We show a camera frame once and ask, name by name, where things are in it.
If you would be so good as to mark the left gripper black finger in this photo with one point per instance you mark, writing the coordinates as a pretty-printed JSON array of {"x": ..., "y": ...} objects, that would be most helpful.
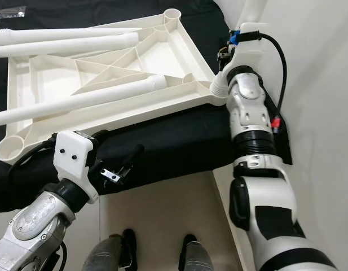
[
  {"x": 101, "y": 138},
  {"x": 135, "y": 156}
]

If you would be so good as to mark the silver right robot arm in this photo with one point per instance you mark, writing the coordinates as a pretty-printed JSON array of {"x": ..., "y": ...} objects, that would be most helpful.
[{"x": 247, "y": 101}]

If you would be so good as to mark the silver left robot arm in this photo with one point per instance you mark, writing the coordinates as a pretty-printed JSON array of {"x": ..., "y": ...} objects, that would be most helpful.
[{"x": 38, "y": 226}]

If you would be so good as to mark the black table cloth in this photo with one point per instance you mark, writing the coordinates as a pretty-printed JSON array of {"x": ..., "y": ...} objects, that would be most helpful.
[{"x": 168, "y": 147}]

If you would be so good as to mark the white plastic table top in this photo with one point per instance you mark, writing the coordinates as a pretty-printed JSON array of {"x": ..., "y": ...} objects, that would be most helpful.
[{"x": 168, "y": 56}]

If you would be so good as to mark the grey left robot foot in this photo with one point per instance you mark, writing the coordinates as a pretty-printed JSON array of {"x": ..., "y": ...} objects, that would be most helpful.
[{"x": 109, "y": 251}]

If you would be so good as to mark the grey robot foot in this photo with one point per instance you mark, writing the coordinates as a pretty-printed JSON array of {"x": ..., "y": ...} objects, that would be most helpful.
[
  {"x": 196, "y": 254},
  {"x": 109, "y": 251}
]

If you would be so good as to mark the grey right robot foot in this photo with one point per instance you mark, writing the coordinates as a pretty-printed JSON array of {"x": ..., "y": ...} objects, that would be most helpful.
[{"x": 196, "y": 254}]

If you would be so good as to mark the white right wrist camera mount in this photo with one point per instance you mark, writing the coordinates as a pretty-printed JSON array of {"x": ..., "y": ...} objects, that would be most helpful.
[{"x": 252, "y": 48}]

